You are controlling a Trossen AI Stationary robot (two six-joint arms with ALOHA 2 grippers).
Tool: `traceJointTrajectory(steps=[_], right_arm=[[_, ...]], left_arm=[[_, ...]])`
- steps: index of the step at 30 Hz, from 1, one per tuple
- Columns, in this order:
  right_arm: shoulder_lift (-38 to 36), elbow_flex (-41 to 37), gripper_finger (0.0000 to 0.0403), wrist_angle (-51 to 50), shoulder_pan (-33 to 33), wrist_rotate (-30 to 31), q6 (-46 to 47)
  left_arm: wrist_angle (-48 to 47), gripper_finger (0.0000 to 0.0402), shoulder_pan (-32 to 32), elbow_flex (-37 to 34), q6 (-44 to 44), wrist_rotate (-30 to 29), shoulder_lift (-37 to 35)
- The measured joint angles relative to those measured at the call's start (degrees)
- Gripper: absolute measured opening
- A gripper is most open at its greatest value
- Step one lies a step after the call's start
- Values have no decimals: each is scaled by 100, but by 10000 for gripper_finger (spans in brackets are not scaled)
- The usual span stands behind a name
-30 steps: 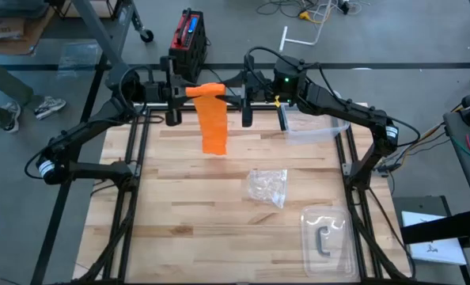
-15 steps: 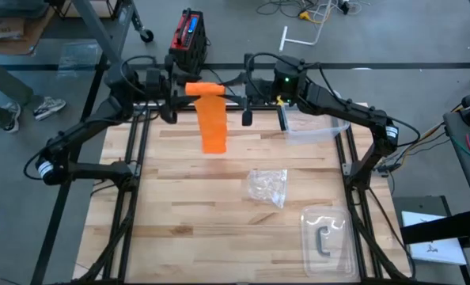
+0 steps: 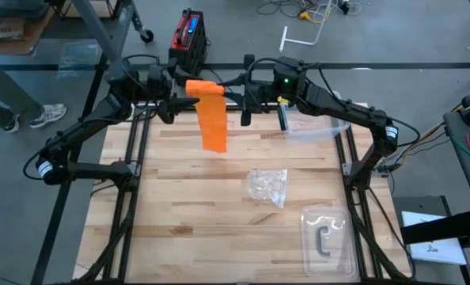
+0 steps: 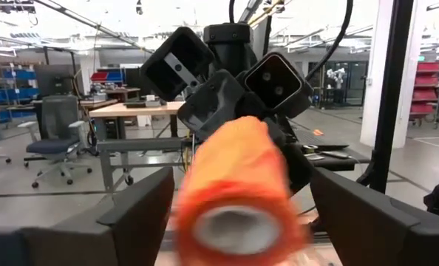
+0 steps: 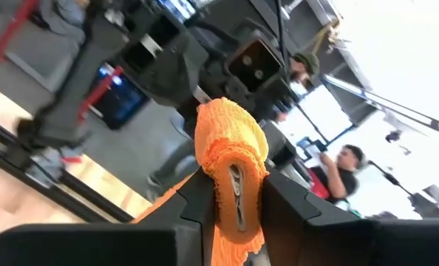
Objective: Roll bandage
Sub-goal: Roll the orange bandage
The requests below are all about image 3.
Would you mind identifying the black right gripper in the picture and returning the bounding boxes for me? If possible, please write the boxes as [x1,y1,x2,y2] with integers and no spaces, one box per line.
[218,54,279,127]

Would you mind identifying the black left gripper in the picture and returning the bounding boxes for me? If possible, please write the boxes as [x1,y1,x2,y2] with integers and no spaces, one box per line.
[146,58,201,125]

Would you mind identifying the orange elastic bandage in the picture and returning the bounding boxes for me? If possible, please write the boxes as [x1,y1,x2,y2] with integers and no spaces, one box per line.
[184,78,229,154]

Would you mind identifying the red black battery pack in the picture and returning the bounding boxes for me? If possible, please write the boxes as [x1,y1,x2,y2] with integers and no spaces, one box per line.
[168,7,210,78]

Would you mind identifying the black caster wheel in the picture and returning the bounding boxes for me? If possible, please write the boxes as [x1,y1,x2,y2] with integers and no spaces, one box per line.
[138,28,155,44]

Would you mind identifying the white T-shaped pipe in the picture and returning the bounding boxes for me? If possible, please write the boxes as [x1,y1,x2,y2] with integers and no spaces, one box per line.
[278,0,334,53]

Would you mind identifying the clear plastic storage bin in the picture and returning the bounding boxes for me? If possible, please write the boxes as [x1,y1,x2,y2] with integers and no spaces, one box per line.
[277,103,351,146]

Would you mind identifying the grey metal table leg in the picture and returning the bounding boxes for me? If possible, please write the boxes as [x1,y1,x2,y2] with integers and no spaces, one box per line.
[71,0,141,76]

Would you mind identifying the crumpled clear plastic bag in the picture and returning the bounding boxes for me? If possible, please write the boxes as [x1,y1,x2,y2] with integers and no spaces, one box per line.
[244,169,289,210]

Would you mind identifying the flat clear plastic bag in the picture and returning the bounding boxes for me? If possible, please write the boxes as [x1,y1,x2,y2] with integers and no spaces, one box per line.
[55,38,100,79]

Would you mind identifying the person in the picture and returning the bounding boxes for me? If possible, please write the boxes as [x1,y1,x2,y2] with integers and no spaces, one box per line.
[0,51,68,134]

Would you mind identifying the flattened cardboard box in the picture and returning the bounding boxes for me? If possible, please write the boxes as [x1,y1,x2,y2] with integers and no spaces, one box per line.
[0,6,59,55]

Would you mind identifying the grey green bag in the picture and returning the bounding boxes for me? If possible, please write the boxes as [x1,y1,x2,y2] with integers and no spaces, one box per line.
[0,0,52,19]

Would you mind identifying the dark grey stand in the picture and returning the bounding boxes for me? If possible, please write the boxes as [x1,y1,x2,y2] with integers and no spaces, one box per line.
[392,194,453,222]

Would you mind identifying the white box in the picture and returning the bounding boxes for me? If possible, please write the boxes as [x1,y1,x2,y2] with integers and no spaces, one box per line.
[400,211,468,266]

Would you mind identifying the yellow cable plug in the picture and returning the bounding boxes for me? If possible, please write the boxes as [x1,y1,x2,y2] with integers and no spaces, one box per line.
[297,9,333,25]

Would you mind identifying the floor cable tangle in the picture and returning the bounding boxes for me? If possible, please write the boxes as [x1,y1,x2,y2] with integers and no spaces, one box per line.
[256,0,373,25]

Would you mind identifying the clear lid with grey handle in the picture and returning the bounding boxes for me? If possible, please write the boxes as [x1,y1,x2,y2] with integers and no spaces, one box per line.
[300,203,358,280]

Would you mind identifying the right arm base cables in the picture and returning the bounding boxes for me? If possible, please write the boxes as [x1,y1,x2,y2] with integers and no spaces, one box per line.
[375,120,452,177]

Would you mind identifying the black strap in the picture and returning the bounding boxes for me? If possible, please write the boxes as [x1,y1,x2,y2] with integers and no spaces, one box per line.
[400,208,470,245]

